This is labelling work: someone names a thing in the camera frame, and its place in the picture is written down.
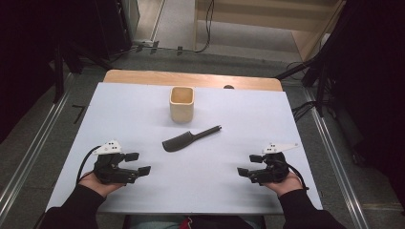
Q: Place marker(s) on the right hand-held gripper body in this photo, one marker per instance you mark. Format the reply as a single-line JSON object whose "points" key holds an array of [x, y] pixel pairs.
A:
{"points": [[270, 168]]}

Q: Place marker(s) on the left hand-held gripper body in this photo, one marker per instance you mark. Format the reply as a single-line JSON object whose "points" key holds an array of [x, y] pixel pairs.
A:
{"points": [[110, 167]]}

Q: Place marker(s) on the black comb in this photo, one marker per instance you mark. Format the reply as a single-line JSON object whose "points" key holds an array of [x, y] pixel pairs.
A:
{"points": [[184, 141]]}

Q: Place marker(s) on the person's left hand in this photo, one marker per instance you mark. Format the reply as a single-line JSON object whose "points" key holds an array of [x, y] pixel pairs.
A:
{"points": [[97, 186]]}

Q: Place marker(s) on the person's right hand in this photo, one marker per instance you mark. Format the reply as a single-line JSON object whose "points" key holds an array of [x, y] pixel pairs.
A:
{"points": [[286, 186]]}

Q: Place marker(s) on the white table mat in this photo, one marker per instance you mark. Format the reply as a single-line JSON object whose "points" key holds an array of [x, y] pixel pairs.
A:
{"points": [[223, 178]]}

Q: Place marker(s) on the square wooden cup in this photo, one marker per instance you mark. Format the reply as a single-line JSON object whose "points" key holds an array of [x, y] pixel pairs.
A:
{"points": [[181, 105]]}

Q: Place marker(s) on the dark round table grommet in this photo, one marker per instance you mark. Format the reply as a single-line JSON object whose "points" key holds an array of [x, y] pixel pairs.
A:
{"points": [[228, 87]]}

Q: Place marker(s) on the wooden table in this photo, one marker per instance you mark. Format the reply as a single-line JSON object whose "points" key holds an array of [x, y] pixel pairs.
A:
{"points": [[143, 77]]}

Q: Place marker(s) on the black metal stand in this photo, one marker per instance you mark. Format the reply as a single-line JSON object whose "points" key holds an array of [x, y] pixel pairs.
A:
{"points": [[320, 86], [59, 76]]}

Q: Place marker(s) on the black curtain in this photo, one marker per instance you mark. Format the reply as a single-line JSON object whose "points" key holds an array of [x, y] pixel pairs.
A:
{"points": [[372, 79], [25, 47]]}

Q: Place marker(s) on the light wooden cabinet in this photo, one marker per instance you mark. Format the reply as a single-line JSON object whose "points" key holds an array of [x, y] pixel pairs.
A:
{"points": [[254, 16]]}

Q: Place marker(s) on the metal floor rail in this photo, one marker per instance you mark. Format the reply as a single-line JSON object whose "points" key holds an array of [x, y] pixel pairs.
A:
{"points": [[337, 159], [38, 133]]}

